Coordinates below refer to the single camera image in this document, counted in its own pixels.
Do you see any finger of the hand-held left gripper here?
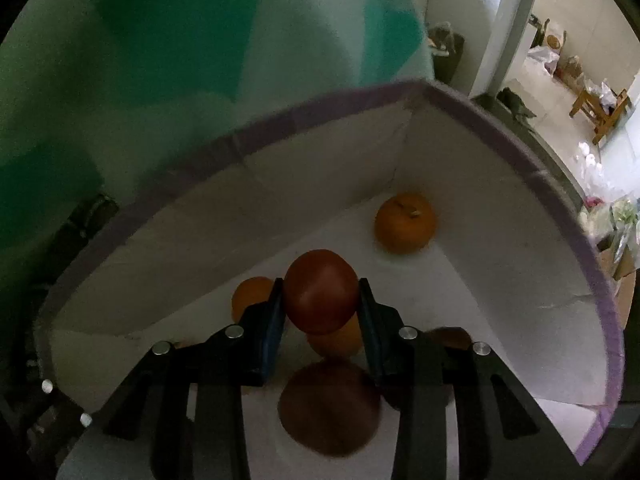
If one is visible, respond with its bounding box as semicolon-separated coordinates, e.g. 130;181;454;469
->
20;355;108;463

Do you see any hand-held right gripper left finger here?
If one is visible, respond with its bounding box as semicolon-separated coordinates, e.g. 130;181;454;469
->
55;277;287;480

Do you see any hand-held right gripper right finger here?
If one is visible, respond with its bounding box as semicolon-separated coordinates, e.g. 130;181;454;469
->
357;277;586;480

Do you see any orange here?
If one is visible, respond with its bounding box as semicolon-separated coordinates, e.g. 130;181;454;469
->
430;326;473;351
231;276;275;323
375;192;438;255
306;312;363;359

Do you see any red tomato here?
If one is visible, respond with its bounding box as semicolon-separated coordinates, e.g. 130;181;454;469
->
283;249;361;335

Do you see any white cardboard box purple rim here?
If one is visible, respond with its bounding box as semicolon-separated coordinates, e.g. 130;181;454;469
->
35;79;626;466

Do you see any brown cardboard box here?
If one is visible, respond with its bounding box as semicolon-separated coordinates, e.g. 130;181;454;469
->
596;239;639;332

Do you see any dark bag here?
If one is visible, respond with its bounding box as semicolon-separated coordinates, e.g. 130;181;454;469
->
495;87;539;121

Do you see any dark trash bin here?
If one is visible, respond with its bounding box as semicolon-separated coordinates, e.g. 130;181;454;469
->
427;21;466;84

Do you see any wooden stool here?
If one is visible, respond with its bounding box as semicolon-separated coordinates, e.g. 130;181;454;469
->
570;87;631;146

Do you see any white plastic bag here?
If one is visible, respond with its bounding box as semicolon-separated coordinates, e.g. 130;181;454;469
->
525;44;562;77

